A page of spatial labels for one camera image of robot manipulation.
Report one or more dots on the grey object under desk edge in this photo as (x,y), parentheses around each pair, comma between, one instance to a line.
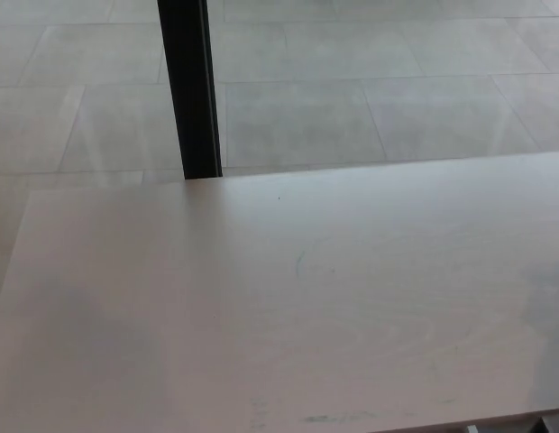
(555,424)

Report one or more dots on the black metal window frame post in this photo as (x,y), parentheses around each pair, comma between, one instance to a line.
(191,90)

